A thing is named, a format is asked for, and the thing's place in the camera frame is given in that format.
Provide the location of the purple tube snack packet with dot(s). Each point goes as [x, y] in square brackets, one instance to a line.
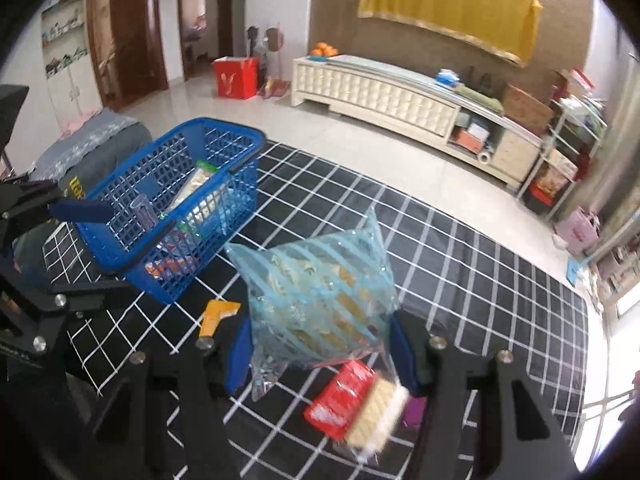
[144, 211]

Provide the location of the white shelf rack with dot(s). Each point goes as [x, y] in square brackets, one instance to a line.
[565, 160]

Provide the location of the small red snack packet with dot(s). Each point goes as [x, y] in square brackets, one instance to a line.
[337, 400]

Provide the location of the large red snack packet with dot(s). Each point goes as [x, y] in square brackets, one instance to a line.
[170, 266]

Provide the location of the orange snack packet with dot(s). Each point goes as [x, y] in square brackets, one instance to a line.
[217, 316]

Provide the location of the blue plastic basket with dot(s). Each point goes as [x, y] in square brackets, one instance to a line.
[130, 240]

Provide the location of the bedroom door frame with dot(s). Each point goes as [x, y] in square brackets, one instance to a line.
[225, 10]

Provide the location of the snack packets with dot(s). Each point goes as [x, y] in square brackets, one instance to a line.
[197, 187]

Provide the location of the red gift bag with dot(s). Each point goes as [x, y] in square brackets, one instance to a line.
[235, 77]

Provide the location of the black grid tablecloth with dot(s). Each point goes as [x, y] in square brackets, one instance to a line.
[475, 310]

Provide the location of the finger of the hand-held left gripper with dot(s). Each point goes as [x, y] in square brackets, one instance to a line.
[80, 211]
[90, 296]

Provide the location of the white shoe shelf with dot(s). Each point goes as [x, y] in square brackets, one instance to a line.
[62, 25]

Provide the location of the pink bag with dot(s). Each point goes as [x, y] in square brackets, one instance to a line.
[577, 230]

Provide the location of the green folded cloth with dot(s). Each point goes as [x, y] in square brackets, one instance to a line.
[477, 97]

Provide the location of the standing air conditioner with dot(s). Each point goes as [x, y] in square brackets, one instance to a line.
[617, 160]

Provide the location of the cream biscuit pack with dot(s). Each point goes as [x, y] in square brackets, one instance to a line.
[377, 417]

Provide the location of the blue mop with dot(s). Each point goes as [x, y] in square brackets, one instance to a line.
[573, 271]

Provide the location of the white paper roll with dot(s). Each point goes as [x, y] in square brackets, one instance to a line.
[484, 156]

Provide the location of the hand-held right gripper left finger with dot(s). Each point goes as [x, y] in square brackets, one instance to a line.
[239, 360]

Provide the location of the brown cardboard box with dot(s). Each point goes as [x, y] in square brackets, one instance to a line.
[525, 107]

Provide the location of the cream tv cabinet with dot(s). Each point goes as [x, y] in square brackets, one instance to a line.
[380, 92]

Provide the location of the blue tissue box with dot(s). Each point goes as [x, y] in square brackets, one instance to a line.
[447, 78]

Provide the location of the dark wooden door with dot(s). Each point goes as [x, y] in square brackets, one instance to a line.
[130, 35]

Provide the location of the pink cloth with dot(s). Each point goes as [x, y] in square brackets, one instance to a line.
[77, 124]

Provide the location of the broom and dustpan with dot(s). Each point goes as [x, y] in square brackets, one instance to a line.
[270, 60]

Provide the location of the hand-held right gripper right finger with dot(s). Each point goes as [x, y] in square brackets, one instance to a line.
[406, 360]

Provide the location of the orange box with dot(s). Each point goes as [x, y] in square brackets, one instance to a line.
[473, 141]

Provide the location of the blue striped clear snack bag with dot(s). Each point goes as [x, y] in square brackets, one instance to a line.
[315, 290]

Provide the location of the bowl of oranges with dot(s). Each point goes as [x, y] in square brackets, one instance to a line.
[324, 51]

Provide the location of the purple flat snack packet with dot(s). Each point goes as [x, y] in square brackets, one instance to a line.
[414, 414]

